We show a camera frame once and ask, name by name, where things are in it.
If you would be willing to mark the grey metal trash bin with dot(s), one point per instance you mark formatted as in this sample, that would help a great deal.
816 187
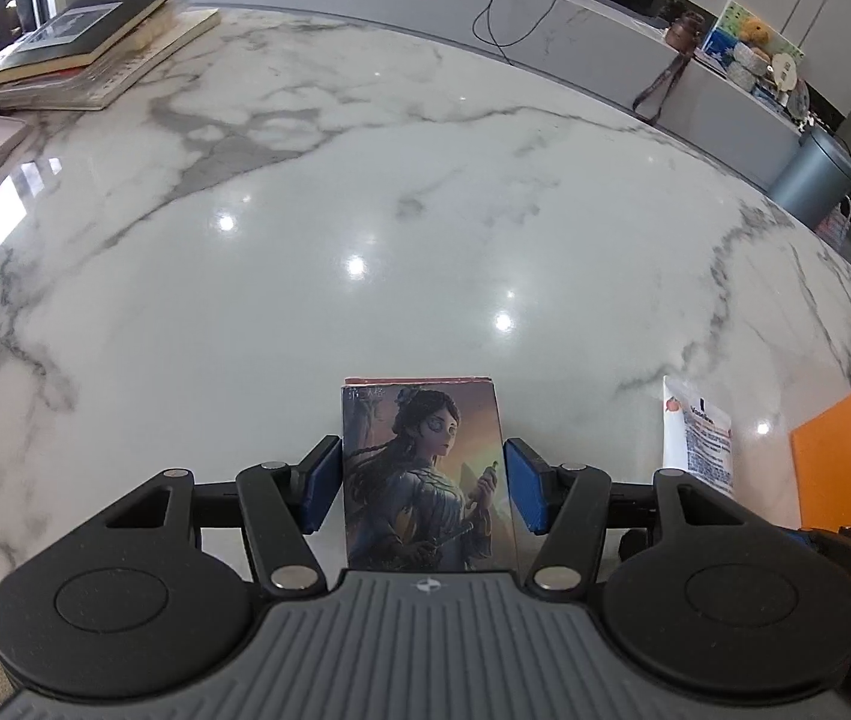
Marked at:
816 179

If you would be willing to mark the brown camera with strap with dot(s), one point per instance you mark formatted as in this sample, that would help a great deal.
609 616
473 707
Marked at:
684 36

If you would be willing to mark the illustrated card box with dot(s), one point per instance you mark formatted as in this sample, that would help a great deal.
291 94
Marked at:
425 486

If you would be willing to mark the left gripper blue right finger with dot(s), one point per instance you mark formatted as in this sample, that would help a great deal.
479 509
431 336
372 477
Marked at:
531 485

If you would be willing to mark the clutter of toys on counter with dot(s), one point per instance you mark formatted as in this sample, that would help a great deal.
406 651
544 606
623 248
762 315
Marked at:
759 60

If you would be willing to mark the beige book under black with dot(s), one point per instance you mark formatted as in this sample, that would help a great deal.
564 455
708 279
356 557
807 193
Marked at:
95 87

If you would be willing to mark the black hardcover book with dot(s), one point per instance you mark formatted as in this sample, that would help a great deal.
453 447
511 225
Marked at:
75 38

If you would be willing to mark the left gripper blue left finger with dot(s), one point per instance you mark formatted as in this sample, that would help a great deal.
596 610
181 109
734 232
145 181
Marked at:
316 480

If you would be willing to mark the white Vaseline lotion tube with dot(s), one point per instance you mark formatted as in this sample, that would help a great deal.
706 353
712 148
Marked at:
697 437

